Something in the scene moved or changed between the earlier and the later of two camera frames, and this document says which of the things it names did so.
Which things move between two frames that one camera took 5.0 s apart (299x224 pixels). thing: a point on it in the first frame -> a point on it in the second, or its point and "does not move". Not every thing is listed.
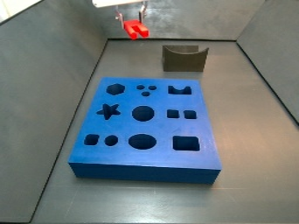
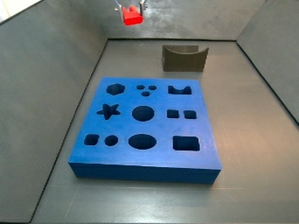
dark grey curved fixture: (183, 58) does not move
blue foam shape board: (148, 132) does not move
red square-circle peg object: (135, 27) -> (132, 17)
